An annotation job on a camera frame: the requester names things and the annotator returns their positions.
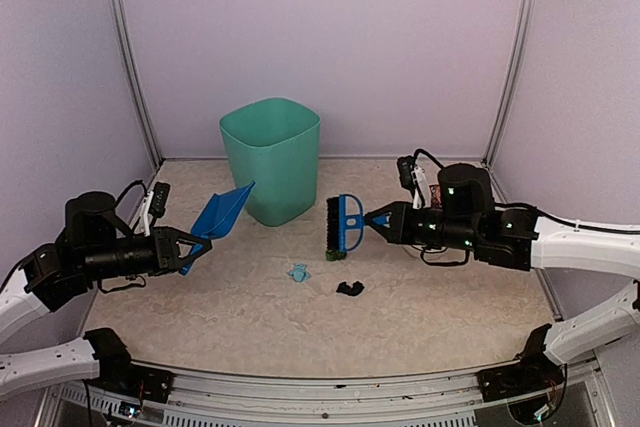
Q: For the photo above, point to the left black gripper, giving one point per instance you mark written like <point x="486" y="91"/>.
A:
<point x="166" y="248"/>

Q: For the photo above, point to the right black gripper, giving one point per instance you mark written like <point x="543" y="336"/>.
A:
<point x="399" y="230"/>

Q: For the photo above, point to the blue dustpan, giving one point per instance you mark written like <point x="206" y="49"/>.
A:
<point x="220" y="214"/>

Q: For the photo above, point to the blue hand brush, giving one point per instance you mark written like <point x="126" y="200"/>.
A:
<point x="345" y="223"/>

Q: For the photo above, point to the teal plastic waste bin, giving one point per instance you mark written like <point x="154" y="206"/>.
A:
<point x="274" y="144"/>

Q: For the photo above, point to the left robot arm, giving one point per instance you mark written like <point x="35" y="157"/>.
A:
<point x="95" y="245"/>

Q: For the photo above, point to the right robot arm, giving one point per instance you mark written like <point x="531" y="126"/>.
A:
<point x="522" y="237"/>

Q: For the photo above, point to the red patterned bowl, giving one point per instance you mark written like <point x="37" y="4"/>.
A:
<point x="435" y="196"/>

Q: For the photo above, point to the black scrap front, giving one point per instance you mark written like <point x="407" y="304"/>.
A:
<point x="351" y="290"/>

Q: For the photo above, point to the light blue paper scrap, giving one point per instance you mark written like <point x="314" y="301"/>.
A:
<point x="299" y="273"/>

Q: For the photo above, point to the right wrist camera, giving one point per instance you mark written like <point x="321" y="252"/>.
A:
<point x="413" y="179"/>

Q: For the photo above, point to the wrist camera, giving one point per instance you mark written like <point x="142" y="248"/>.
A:
<point x="152" y="209"/>
<point x="413" y="179"/>

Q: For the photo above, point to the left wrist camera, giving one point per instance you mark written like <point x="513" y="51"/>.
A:
<point x="152" y="209"/>

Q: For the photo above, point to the front aluminium rail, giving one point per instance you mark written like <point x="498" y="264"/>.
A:
<point x="467" y="397"/>

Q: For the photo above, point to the right aluminium frame post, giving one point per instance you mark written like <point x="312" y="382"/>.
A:
<point x="515" y="62"/>

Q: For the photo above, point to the aluminium frame post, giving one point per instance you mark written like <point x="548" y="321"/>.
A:
<point x="515" y="62"/>
<point x="126" y="50"/>

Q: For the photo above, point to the left aluminium frame post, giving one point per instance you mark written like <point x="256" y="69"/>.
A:
<point x="126" y="50"/>

